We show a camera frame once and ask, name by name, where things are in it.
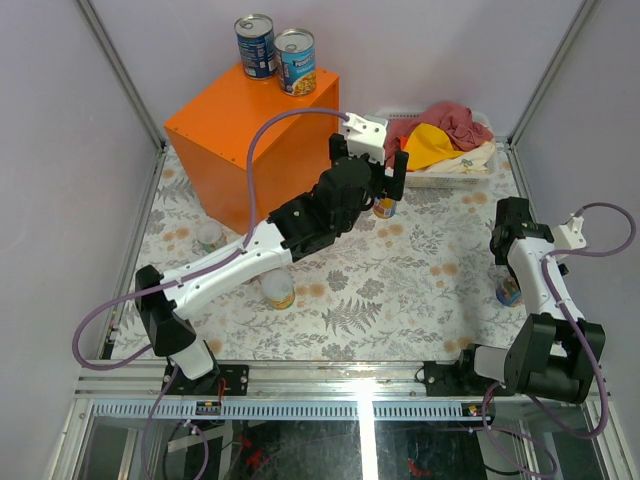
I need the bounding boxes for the light blue soup can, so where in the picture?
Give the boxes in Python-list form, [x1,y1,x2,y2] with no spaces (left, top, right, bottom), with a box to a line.
[274,29,317,97]

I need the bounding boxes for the dark blue tin can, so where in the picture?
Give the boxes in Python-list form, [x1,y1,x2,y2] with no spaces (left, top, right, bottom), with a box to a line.
[234,14,277,80]

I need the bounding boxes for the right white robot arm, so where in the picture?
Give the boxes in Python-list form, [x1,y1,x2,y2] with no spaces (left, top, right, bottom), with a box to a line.
[455,197,605,404]

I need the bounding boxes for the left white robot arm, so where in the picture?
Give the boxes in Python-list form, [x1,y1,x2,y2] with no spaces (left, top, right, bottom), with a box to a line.
[135,134,409,395]

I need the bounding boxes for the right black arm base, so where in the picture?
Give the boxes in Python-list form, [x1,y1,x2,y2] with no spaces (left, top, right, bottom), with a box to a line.
[414,344,508,397]

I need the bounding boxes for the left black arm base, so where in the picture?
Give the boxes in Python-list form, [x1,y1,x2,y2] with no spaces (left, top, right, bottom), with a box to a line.
[162,360,250,399]

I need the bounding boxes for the white plastic basket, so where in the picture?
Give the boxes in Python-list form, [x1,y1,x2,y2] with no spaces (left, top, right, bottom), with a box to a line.
[375,108,499,189]

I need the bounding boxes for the tall yellow canister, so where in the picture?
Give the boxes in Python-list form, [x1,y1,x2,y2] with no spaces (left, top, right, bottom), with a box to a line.
[373,197,397,219]

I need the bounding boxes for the orange box cabinet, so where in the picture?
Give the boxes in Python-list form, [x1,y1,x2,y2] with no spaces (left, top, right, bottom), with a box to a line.
[165,65,340,234]

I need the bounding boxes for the yellow cloth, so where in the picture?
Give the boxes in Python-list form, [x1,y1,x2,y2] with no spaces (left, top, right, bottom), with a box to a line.
[404,123,463,171]

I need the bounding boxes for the cream printed cloth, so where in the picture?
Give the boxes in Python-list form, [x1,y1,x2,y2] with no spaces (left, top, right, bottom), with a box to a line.
[422,142,496,174]

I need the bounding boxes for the pink cloth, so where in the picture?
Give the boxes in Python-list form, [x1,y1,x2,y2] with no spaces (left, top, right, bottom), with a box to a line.
[385,101,494,155]

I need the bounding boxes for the yellow can white lid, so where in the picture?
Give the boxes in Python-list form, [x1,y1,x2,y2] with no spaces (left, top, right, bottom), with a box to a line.
[260,269,295,310]

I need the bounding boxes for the green can white lid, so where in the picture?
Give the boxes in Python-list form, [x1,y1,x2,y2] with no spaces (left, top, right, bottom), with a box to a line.
[196,221,227,253]

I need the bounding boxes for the blue cup white lid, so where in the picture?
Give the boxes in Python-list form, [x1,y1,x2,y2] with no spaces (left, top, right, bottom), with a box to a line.
[495,276,521,307]

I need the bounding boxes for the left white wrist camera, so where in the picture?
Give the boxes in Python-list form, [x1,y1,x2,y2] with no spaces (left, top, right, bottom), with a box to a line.
[339,112,388,166]

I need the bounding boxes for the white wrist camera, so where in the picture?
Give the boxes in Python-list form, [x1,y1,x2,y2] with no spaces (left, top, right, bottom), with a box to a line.
[552,213,587,250]
[339,112,388,166]

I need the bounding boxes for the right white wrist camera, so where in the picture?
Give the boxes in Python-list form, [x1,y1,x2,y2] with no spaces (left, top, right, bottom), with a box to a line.
[552,213,587,250]

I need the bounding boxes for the aluminium front rail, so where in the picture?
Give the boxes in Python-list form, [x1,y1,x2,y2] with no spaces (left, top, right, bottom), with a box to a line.
[74,360,611,421]

